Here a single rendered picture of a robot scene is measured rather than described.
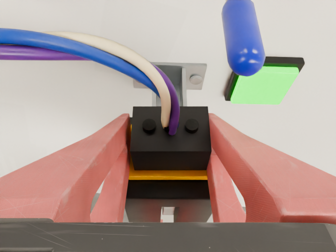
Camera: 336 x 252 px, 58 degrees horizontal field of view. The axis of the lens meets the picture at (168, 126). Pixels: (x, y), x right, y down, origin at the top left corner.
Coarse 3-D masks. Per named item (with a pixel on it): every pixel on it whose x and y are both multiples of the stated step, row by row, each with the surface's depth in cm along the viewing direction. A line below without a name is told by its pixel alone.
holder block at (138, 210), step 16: (128, 192) 13; (144, 192) 13; (160, 192) 13; (176, 192) 13; (192, 192) 13; (208, 192) 13; (128, 208) 14; (144, 208) 14; (160, 208) 14; (176, 208) 15; (192, 208) 14; (208, 208) 14
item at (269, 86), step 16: (272, 64) 18; (288, 64) 18; (240, 80) 19; (256, 80) 18; (272, 80) 18; (288, 80) 18; (224, 96) 21; (240, 96) 20; (256, 96) 20; (272, 96) 20
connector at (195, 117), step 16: (144, 112) 12; (160, 112) 12; (192, 112) 12; (144, 128) 11; (160, 128) 12; (192, 128) 11; (208, 128) 12; (144, 144) 11; (160, 144) 11; (176, 144) 11; (192, 144) 11; (208, 144) 11; (144, 160) 12; (160, 160) 12; (176, 160) 12; (192, 160) 12; (208, 160) 12
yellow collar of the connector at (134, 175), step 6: (132, 168) 13; (132, 174) 13; (138, 174) 13; (144, 174) 13; (150, 174) 13; (156, 174) 13; (162, 174) 13; (168, 174) 13; (174, 174) 13; (180, 174) 13; (186, 174) 13; (192, 174) 13; (198, 174) 13; (204, 174) 13
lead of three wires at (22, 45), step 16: (0, 32) 6; (16, 32) 6; (32, 32) 6; (48, 32) 7; (64, 32) 7; (0, 48) 6; (16, 48) 6; (32, 48) 6; (48, 48) 6; (64, 48) 7; (80, 48) 7; (96, 48) 7; (112, 48) 7; (128, 48) 8; (112, 64) 7; (128, 64) 8; (144, 64) 8; (144, 80) 8; (160, 80) 9; (160, 96) 9; (176, 96) 10; (176, 112) 10; (176, 128) 11
